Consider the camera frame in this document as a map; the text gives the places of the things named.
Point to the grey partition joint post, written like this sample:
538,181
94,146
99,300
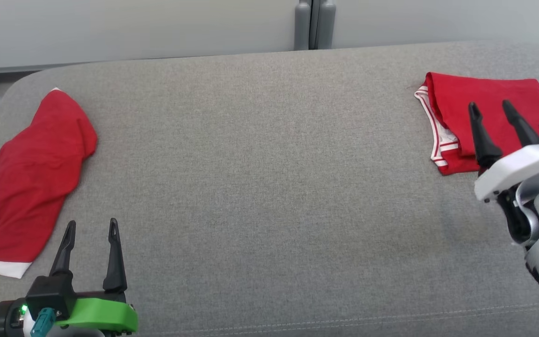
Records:
302,23

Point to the grey fabric sofa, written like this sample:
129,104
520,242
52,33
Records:
274,164

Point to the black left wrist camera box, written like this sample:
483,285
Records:
49,292

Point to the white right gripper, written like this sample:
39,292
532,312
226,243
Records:
517,166

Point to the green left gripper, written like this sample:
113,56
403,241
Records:
105,313

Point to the red jersey with white sleeves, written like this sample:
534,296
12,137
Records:
489,93

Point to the red shorts with white stripe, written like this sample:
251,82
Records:
35,178

